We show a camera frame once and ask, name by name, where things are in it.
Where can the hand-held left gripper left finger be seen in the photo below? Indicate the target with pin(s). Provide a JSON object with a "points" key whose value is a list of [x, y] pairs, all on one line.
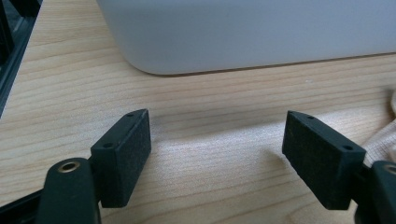
{"points": [[120, 161]]}

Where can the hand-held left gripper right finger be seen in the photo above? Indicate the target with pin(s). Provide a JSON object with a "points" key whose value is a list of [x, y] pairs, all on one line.
{"points": [[320, 161]]}

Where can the white divided storage box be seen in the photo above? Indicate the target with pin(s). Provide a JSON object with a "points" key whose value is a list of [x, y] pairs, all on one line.
{"points": [[249, 31]]}

